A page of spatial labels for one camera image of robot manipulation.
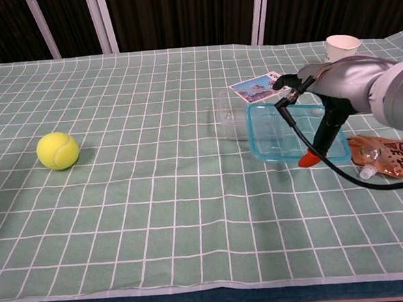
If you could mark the green checked tablecloth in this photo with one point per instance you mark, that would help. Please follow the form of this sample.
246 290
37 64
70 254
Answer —
156 195

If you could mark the black pleated curtain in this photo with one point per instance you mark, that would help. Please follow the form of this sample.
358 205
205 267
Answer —
179 15

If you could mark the clear plastic container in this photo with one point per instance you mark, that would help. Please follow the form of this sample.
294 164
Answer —
232 121

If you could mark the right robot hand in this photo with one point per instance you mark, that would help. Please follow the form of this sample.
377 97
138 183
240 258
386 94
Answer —
340 77

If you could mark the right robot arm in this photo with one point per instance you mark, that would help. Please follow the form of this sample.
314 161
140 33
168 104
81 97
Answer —
400 94

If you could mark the teal plastic lid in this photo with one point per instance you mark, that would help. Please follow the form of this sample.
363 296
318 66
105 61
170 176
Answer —
269 133

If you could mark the photo postcard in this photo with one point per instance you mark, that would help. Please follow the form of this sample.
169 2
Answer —
252 89

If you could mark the brown sauce pouch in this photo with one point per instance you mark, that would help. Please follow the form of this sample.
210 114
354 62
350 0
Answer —
393 156

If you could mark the white paper cup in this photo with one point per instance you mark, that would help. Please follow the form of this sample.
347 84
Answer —
342 44

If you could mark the aluminium frame post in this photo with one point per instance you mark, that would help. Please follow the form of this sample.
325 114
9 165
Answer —
104 27
44 30
260 17

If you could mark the yellow tennis ball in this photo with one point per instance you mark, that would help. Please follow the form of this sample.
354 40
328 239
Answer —
58 151

